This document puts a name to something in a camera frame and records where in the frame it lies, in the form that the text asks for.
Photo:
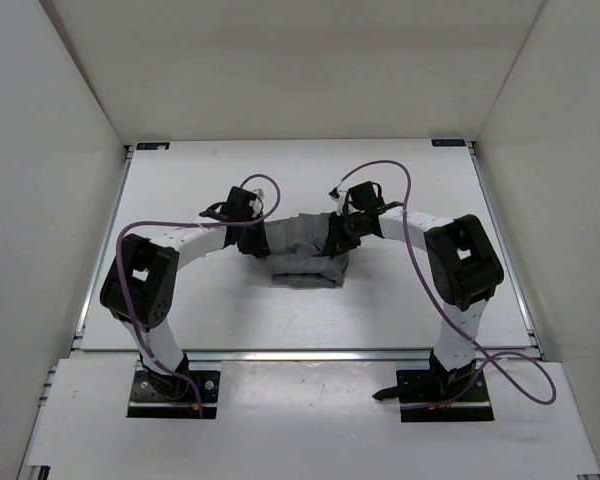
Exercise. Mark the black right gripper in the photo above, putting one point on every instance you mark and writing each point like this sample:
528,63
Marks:
337,243

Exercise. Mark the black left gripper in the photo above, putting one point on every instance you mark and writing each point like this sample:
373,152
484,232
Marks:
259,247

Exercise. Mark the grey pleated skirt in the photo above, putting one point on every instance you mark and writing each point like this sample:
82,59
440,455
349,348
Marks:
296,258

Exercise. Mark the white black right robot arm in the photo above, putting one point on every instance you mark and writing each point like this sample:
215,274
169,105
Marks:
465,270

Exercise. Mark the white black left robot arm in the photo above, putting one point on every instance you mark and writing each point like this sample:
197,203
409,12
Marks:
139,286

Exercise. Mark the right blue table label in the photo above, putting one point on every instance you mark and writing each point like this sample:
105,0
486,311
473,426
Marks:
448,142

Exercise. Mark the blue table label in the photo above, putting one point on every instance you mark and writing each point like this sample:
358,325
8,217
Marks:
448,142
152,146

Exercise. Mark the left blue table label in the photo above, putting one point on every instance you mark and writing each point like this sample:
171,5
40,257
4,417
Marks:
152,146

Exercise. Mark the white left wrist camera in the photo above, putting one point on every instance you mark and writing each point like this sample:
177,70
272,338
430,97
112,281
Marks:
258,202

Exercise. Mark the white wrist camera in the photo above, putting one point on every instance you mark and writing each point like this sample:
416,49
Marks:
258,202
341,197

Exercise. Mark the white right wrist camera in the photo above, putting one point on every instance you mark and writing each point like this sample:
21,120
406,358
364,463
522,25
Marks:
341,197

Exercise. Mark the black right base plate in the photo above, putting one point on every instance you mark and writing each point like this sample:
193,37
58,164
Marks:
422,399

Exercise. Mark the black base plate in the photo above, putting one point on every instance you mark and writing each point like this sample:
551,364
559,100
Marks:
422,399
154,397

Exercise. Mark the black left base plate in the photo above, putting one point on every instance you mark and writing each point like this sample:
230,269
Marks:
154,397

